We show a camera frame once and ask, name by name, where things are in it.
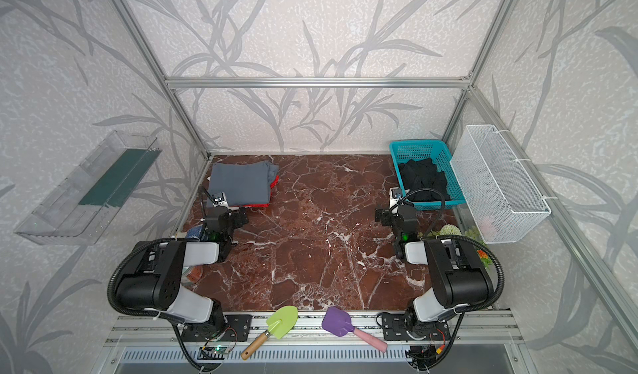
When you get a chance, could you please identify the green garden trowel wooden handle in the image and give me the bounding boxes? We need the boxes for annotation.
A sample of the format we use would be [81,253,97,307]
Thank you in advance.
[241,306,298,361]

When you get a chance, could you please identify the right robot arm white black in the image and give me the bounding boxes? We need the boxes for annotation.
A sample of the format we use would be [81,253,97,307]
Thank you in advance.
[375,205,504,324]

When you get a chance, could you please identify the grey t-shirt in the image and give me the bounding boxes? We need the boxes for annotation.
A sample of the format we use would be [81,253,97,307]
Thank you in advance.
[208,161,279,207]

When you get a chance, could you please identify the teal plastic basket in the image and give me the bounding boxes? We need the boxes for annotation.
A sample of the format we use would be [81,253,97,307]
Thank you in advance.
[390,139,465,208]

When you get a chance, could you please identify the purple scoop pink handle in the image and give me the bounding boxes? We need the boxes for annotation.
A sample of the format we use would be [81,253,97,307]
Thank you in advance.
[322,307,388,353]

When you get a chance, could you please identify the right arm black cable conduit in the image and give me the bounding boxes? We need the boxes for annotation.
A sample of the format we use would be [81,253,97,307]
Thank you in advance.
[398,188,505,315]

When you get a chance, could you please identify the potted artificial flower plant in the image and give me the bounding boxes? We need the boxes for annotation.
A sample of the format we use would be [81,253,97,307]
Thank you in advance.
[415,224,493,268]

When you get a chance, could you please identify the aluminium frame enclosure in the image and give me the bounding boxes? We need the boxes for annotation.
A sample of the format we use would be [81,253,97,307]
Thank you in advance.
[107,0,637,348]

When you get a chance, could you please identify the clear plastic wall shelf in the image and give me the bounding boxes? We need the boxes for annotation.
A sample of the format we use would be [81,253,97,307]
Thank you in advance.
[14,131,162,245]

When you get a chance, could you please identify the blue dotted work glove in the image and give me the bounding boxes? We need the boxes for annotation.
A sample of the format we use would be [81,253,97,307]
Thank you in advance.
[174,225,208,241]

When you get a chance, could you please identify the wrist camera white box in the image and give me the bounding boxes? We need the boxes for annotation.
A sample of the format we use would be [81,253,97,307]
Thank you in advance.
[206,192,229,208]
[389,187,404,212]

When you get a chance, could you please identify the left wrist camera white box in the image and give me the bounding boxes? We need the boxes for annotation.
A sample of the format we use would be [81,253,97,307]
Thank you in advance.
[206,192,229,208]

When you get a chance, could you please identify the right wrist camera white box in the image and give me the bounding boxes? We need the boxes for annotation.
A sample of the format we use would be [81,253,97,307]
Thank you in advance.
[389,187,404,212]

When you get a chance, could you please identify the red folded t-shirt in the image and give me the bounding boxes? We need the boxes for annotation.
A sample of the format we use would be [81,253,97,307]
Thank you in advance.
[245,175,280,209]

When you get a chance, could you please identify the small green circuit board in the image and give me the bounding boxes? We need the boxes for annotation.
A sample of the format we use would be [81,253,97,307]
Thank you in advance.
[198,345,235,361]

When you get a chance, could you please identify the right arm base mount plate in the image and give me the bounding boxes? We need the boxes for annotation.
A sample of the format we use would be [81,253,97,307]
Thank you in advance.
[375,312,450,343]

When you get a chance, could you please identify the white wire mesh basket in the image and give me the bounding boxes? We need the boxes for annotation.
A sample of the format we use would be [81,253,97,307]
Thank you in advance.
[450,125,551,244]

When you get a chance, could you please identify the black t-shirt in basket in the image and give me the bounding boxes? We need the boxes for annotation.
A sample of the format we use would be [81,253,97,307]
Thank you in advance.
[398,158,450,202]

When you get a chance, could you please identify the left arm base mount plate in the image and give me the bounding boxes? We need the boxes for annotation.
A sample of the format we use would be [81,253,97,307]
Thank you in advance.
[180,314,253,342]

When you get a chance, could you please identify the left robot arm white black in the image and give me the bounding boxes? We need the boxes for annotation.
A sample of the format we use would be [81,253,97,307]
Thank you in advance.
[107,206,249,331]

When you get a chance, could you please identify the round tape roll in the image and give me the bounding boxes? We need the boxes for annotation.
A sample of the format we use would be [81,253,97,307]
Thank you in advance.
[183,265,204,284]

